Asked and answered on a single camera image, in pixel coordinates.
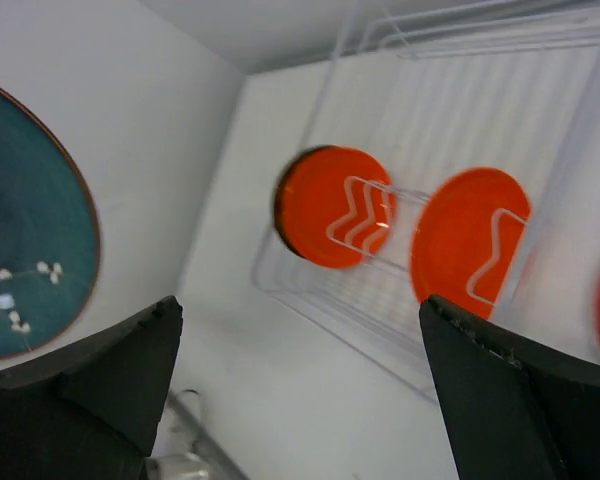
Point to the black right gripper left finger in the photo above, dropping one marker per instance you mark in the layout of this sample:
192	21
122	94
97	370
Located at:
91	409

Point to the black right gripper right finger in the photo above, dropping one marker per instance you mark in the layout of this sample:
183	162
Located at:
513	408

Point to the dark teal plate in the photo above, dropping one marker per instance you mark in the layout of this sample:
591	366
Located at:
50	239

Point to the orange plate right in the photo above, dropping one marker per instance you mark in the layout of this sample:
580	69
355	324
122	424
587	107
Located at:
466	236

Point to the orange plate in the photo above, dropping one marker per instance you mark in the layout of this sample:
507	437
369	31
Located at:
360	166
466	236

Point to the orange plate left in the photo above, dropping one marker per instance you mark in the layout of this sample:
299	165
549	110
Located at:
360	166

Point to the white wire dish rack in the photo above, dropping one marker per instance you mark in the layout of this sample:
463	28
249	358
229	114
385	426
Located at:
428	148

